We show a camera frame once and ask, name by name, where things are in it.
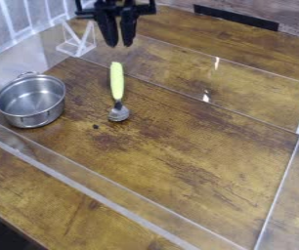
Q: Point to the clear acrylic triangle bracket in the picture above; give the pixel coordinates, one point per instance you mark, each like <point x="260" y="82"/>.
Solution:
<point x="76" y="46"/>

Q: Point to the green handled metal spoon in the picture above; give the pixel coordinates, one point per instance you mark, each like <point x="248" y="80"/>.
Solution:
<point x="119" y="112"/>

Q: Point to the clear acrylic barrier front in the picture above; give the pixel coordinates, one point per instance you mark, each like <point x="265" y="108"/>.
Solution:
<point x="167" y="223"/>

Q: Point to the small dark crumb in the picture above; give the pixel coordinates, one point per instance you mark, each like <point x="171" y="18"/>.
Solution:
<point x="95" y="126"/>

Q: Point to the clear acrylic barrier right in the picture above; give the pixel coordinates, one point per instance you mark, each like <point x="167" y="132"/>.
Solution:
<point x="279" y="234"/>

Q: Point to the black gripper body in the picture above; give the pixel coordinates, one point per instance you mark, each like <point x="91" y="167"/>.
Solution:
<point x="115" y="7"/>

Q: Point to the small steel pot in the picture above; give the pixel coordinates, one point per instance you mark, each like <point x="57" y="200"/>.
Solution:
<point x="32" y="100"/>

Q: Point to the black strip on table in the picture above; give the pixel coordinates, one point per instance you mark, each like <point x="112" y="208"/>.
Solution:
<point x="229" y="16"/>

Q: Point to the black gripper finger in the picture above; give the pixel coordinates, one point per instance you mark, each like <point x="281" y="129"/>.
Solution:
<point x="107" y="25"/>
<point x="128" y="24"/>

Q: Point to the clear acrylic barrier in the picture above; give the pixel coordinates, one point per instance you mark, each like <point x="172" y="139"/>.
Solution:
<point x="167" y="223"/>
<point x="279" y="234"/>

